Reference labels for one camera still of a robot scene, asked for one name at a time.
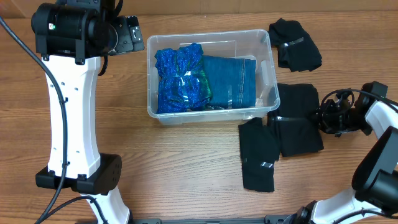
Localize small black cloth top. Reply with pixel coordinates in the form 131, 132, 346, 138
268, 18, 322, 72

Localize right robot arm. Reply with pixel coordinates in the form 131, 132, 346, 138
283, 81, 397, 224

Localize blue green sparkly cloth bundle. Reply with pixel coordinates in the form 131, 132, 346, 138
155, 43, 212, 114

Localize black cloth near bin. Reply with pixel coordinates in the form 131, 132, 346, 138
238, 118, 280, 192

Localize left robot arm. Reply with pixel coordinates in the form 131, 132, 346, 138
31, 0, 144, 223

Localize large black cloth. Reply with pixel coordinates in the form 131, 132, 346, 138
267, 83, 324, 157

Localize blue denim jeans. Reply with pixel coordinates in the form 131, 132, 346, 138
202, 55, 256, 110

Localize clear plastic storage bin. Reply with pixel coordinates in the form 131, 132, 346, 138
146, 29, 280, 125

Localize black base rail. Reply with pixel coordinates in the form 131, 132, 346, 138
128, 215, 295, 224

